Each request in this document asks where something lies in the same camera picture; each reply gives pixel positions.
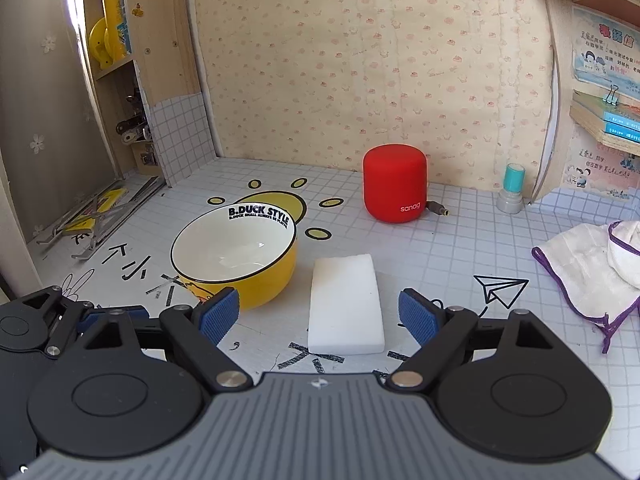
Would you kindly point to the wooden shelf unit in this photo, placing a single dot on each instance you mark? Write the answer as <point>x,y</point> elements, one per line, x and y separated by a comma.
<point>165,50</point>

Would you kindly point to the metal clamp hardware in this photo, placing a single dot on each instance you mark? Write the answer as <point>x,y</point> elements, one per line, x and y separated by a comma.
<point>131,125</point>

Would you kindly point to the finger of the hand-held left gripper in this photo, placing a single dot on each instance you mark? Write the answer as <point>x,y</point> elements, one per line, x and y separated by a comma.
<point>95,319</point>

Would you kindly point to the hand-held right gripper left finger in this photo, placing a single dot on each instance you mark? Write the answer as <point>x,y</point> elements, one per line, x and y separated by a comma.
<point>217,312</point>

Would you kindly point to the blue cartoon wall poster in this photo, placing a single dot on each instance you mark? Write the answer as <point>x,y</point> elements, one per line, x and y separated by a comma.
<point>600,50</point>

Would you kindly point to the paper plane sticker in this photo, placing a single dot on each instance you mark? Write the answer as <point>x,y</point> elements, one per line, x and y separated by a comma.
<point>495,290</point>

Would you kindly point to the yellow duck bowl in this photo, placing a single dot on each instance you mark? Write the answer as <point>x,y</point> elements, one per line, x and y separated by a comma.
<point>265,280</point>

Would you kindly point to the white sponge block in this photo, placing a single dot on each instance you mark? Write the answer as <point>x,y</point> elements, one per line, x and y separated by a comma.
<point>345,305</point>

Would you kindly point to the flat yellow packet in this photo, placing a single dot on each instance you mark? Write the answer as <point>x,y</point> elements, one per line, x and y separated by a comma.
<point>107,200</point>

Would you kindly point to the teal capped stamp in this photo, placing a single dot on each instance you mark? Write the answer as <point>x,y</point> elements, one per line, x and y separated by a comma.
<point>511,190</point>

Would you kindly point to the grey flowered curtain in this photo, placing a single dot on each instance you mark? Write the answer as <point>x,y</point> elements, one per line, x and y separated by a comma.
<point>45,100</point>

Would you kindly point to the yellow round toy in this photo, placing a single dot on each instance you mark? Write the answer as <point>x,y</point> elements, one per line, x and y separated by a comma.
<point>99,42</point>

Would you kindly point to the stack of books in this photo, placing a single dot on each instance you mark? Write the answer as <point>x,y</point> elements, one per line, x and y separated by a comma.
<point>595,122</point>

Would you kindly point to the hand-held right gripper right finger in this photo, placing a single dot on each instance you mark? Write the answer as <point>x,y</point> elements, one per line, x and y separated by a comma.
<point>417,312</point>

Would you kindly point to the folded metal laptop stand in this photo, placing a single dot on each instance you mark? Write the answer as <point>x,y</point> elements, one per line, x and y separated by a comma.
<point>90,230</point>

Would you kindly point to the pale cartoon wall poster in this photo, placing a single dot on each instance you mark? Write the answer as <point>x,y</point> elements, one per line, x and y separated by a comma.
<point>595,170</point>

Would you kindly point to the white cloth purple trim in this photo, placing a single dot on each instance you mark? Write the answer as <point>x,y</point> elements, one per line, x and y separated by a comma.
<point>580,270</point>

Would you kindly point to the red cylindrical speaker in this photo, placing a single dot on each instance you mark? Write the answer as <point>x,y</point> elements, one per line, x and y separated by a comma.
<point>395,180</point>

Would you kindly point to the small metal bracket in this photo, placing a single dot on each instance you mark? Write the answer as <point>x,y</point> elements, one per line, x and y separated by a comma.
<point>148,159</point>

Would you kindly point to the tall yellow box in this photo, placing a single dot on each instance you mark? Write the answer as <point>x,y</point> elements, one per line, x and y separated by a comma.
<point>115,10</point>

